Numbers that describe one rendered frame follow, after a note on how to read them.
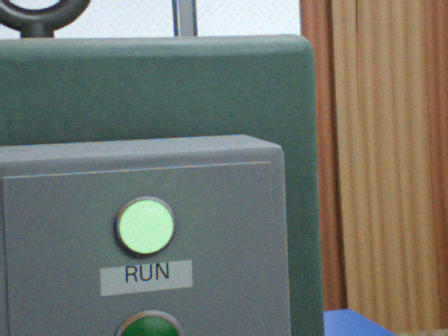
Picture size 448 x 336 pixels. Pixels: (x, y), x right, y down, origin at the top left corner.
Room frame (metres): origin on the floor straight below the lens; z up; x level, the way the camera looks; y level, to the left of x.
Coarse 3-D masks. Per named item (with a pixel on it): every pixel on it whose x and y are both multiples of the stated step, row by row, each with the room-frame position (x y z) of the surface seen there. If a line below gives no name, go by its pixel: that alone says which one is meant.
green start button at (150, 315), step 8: (144, 312) 0.34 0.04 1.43; (152, 312) 0.34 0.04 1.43; (160, 312) 0.34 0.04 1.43; (128, 320) 0.33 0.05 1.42; (136, 320) 0.34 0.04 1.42; (144, 320) 0.33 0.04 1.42; (152, 320) 0.33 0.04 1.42; (160, 320) 0.33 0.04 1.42; (168, 320) 0.34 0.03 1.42; (176, 320) 0.34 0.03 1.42; (120, 328) 0.33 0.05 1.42; (128, 328) 0.33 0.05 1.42; (136, 328) 0.33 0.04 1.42; (144, 328) 0.33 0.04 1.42; (152, 328) 0.33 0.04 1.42; (160, 328) 0.33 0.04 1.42; (168, 328) 0.33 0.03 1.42; (176, 328) 0.34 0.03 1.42
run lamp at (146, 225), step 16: (128, 208) 0.33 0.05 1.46; (144, 208) 0.33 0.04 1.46; (160, 208) 0.33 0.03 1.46; (128, 224) 0.33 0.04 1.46; (144, 224) 0.33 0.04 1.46; (160, 224) 0.33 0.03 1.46; (176, 224) 0.34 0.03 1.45; (128, 240) 0.33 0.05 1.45; (144, 240) 0.33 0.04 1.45; (160, 240) 0.33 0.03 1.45; (144, 256) 0.34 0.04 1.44
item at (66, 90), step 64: (0, 64) 0.39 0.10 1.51; (64, 64) 0.39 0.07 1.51; (128, 64) 0.40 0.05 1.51; (192, 64) 0.40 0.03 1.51; (256, 64) 0.41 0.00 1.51; (0, 128) 0.39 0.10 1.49; (64, 128) 0.39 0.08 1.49; (128, 128) 0.40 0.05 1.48; (192, 128) 0.40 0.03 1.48; (256, 128) 0.41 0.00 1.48; (320, 256) 0.42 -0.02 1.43; (320, 320) 0.42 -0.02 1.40
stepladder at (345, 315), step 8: (328, 312) 1.40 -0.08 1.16; (336, 312) 1.40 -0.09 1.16; (344, 312) 1.40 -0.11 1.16; (352, 312) 1.40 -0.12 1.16; (328, 320) 1.36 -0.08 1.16; (336, 320) 1.36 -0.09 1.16; (344, 320) 1.36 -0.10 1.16; (352, 320) 1.36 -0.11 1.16; (360, 320) 1.35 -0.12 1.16; (368, 320) 1.35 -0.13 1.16; (328, 328) 1.32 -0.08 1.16; (336, 328) 1.32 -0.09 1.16; (344, 328) 1.32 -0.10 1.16; (352, 328) 1.32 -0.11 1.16; (360, 328) 1.32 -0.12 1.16; (368, 328) 1.31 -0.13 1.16; (376, 328) 1.31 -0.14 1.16
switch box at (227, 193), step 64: (0, 192) 0.33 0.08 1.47; (64, 192) 0.33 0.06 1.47; (128, 192) 0.34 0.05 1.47; (192, 192) 0.34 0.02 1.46; (256, 192) 0.35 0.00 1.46; (0, 256) 0.33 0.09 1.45; (64, 256) 0.33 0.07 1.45; (128, 256) 0.34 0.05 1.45; (192, 256) 0.34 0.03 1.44; (256, 256) 0.35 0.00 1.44; (0, 320) 0.33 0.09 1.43; (64, 320) 0.33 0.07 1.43; (192, 320) 0.34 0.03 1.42; (256, 320) 0.35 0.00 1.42
